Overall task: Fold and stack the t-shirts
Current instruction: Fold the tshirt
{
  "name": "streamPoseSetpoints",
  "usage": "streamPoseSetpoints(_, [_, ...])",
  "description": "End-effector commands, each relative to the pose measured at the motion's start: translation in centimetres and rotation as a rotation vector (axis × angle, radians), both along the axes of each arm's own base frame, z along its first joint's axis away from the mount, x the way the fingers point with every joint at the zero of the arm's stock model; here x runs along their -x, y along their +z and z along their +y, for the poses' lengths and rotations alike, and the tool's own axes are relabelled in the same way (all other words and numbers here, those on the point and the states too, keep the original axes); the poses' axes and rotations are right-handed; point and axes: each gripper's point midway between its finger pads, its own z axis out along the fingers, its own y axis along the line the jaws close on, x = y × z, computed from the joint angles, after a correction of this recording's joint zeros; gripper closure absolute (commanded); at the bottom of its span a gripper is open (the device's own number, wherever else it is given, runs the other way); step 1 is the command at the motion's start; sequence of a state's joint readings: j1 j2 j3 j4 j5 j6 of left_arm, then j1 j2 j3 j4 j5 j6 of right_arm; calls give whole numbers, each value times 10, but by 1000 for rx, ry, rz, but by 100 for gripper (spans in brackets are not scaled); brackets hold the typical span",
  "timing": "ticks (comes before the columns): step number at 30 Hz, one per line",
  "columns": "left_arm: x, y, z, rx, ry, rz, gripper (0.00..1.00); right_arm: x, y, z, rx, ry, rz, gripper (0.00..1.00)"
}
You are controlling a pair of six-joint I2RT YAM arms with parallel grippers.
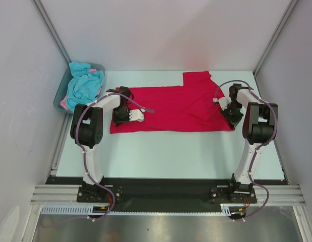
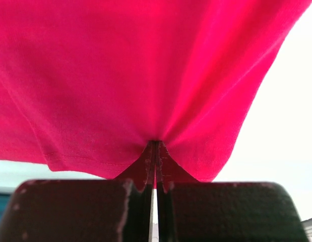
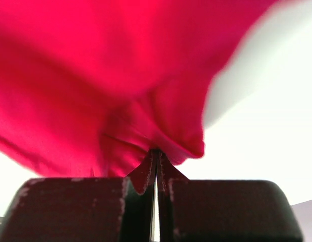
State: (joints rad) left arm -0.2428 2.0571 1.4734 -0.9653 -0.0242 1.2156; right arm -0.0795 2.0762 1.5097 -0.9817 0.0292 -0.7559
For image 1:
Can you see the aluminium frame rail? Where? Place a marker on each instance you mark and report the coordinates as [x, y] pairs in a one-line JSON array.
[[67, 194]]

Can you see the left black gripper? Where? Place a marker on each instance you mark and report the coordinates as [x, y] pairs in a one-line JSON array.
[[119, 122]]

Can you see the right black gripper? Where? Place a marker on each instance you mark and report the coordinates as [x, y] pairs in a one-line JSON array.
[[233, 118]]

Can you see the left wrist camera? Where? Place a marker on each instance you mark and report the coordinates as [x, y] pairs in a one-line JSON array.
[[136, 115]]

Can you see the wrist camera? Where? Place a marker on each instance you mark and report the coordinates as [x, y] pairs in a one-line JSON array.
[[223, 102], [136, 115]]

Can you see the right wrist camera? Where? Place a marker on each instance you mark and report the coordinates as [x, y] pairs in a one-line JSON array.
[[223, 102]]

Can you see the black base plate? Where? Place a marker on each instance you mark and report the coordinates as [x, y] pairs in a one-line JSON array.
[[150, 195]]

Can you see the grey plastic bin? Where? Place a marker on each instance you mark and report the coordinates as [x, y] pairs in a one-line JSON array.
[[62, 89]]

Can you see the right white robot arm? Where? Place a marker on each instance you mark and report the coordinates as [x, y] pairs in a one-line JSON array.
[[258, 130]]

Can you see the red t shirt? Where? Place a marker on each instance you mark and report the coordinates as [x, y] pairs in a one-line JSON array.
[[187, 108]]

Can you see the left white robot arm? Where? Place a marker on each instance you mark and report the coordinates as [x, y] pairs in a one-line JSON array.
[[87, 126]]

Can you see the cyan t shirt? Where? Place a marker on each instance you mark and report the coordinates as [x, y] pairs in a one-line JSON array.
[[76, 66]]

